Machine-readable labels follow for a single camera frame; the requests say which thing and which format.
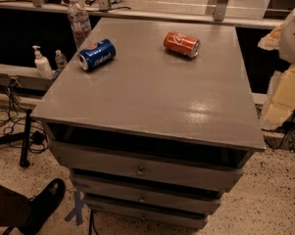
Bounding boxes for red coke can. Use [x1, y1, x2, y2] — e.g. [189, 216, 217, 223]
[164, 31, 200, 59]

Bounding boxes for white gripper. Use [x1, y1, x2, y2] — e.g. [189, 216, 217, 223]
[258, 8, 295, 128]

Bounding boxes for black floor cables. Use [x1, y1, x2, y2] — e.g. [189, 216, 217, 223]
[0, 76, 50, 155]

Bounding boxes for clear plastic water bottle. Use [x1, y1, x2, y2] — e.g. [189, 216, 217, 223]
[68, 0, 91, 48]

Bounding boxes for black stand pole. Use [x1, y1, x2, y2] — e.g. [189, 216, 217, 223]
[20, 110, 31, 167]

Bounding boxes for grey drawer cabinet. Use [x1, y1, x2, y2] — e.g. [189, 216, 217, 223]
[32, 19, 265, 229]

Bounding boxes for white pump soap bottle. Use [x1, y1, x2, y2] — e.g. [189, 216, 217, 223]
[32, 45, 52, 78]

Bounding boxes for blue pepsi can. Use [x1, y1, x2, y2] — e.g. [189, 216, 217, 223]
[78, 39, 116, 71]

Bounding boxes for black leather shoe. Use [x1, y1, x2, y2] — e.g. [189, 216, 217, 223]
[19, 178, 66, 235]

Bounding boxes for small clear sanitizer bottle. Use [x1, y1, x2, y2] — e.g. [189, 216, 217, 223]
[55, 50, 68, 71]

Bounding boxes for brown trouser leg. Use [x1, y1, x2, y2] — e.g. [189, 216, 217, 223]
[0, 185, 31, 227]

